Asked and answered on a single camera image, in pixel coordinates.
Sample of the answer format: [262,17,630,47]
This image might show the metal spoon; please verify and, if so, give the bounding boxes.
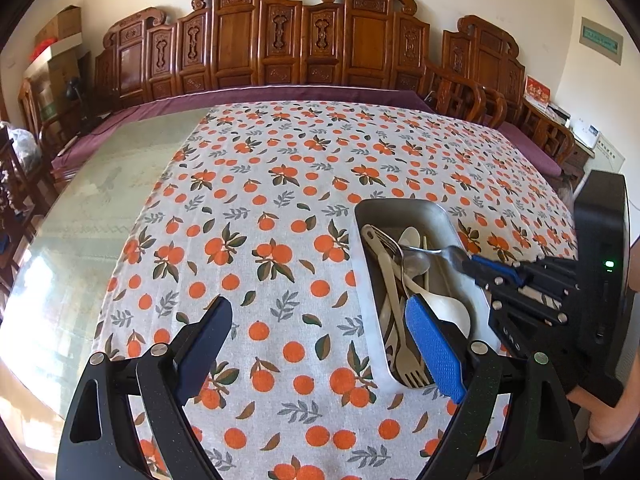
[400,245,469,274]

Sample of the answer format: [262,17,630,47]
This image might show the white ladle spoon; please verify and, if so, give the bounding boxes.
[402,274,471,337]

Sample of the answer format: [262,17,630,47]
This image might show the cream plastic fork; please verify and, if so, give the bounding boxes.
[378,252,426,389]

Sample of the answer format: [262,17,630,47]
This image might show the metal fork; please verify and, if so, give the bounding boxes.
[360,224,404,285]

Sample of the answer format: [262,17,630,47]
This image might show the person's right hand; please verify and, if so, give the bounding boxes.
[567,384,639,445]

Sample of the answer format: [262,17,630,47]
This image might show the grey utensil tray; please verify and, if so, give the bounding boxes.
[349,198,500,393]

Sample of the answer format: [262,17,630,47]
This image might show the cream spoon in tray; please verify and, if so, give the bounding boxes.
[398,226,422,250]

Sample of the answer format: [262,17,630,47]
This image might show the white box on cabinet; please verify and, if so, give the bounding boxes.
[570,118,600,148]

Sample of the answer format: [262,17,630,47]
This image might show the red card on shelf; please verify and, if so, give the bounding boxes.
[524,75,551,108]

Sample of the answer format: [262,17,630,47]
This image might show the orange print tablecloth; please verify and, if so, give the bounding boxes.
[96,101,576,479]

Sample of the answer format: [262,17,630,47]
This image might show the white plastic bag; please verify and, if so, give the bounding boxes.
[8,127,42,172]

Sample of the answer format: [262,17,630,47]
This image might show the cardboard boxes stack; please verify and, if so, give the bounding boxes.
[24,6,82,122]

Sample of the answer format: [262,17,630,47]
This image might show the white wall panel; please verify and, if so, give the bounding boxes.
[586,133,626,174]

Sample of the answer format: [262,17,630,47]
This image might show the green wall sign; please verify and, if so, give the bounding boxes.
[579,18,624,65]

